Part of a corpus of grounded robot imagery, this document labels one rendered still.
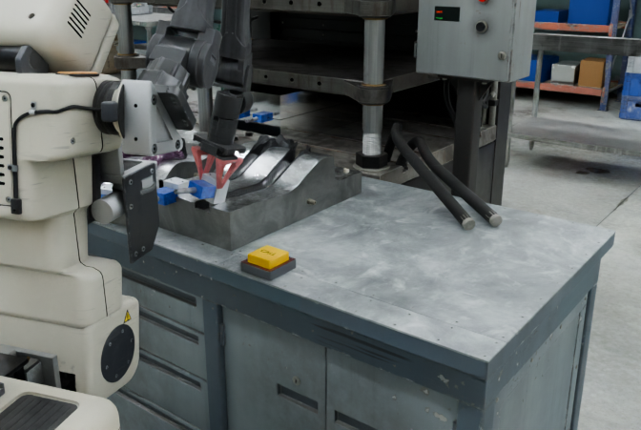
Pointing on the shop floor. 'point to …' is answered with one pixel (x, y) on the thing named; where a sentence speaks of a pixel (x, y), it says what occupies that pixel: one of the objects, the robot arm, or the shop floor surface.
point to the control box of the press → (475, 31)
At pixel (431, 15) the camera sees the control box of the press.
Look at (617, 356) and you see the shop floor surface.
